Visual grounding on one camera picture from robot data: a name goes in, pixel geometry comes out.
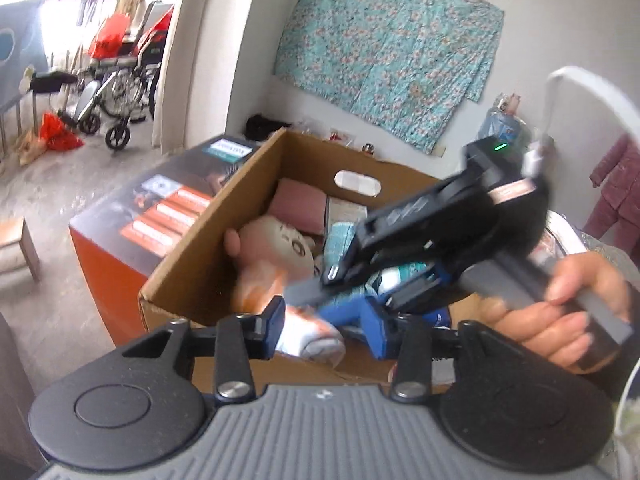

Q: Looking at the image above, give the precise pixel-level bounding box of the light blue towel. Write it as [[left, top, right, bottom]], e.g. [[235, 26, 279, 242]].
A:
[[322, 222, 356, 270]]

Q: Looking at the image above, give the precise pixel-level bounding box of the pink round plush toy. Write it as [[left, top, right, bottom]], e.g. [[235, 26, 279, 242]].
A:
[[224, 214, 316, 314]]

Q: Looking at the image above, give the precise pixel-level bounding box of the pink sponge pad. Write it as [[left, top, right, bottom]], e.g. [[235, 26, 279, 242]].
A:
[[267, 178, 326, 235]]

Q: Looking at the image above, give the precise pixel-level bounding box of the orange striped towel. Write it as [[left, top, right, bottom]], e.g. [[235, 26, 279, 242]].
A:
[[277, 306, 346, 367]]

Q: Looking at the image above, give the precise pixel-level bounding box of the person right hand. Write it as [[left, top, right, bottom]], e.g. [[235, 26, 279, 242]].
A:
[[478, 252, 631, 374]]

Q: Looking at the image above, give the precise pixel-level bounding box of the brown cardboard box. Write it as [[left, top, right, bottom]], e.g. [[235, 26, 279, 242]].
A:
[[136, 127, 482, 396]]

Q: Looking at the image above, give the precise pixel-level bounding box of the white checked quilt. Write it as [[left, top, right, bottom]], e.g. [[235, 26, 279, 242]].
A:
[[544, 210, 587, 258]]

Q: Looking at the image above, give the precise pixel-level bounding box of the blue water jug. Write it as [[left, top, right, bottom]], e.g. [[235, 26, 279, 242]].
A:
[[477, 107, 532, 154]]

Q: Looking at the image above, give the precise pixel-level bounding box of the orange black storage box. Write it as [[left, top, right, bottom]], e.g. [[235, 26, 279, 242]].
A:
[[68, 134, 258, 346]]

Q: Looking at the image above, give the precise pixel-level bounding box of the clear plastic bag clutter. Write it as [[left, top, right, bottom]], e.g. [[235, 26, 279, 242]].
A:
[[243, 112, 356, 148]]

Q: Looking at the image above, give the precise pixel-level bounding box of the wheelchair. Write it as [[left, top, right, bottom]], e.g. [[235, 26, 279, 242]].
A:
[[56, 4, 174, 152]]

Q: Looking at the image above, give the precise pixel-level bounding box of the white cable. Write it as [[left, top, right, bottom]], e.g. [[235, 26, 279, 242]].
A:
[[519, 65, 640, 430]]

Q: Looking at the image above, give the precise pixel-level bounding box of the teal floral wall cloth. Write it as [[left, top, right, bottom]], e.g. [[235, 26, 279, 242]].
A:
[[273, 0, 504, 154]]

